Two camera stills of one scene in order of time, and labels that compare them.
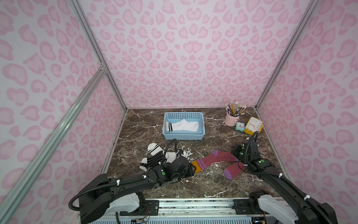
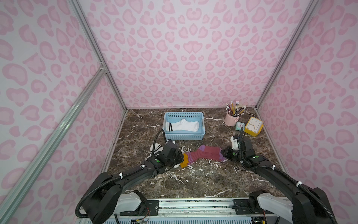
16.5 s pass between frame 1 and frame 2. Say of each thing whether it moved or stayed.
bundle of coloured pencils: stayed
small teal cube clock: stayed
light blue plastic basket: stayed
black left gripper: moved
